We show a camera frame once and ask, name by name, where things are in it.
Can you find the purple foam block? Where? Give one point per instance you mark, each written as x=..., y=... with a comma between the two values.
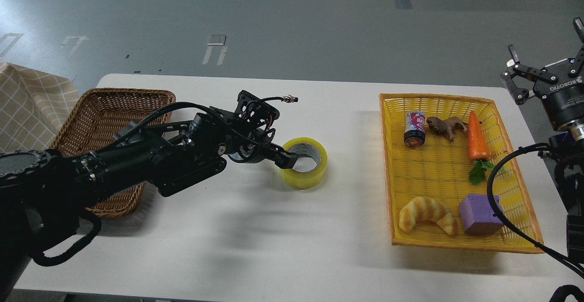
x=477, y=215

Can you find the small purple drink can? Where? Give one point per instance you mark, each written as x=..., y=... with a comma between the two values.
x=414, y=133

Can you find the brown wicker basket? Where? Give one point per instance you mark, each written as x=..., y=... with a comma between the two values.
x=100, y=115

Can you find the brown toy animal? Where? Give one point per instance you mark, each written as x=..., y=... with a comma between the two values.
x=447, y=127

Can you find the toy croissant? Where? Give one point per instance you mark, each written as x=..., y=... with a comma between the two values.
x=427, y=209

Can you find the yellow plastic basket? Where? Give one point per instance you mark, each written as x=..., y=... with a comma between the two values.
x=439, y=169

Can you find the yellow tape roll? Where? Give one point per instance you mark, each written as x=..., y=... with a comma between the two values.
x=305, y=148

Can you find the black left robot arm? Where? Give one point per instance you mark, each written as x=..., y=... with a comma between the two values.
x=45, y=196

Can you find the beige checked cloth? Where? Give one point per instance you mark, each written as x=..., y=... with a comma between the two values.
x=33, y=107

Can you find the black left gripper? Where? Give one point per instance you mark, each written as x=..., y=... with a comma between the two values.
x=257, y=146

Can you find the orange toy carrot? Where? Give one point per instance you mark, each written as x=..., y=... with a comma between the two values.
x=478, y=151

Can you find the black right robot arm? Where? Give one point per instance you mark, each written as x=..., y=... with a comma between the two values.
x=566, y=150

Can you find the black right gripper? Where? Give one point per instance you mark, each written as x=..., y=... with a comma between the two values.
x=563, y=96

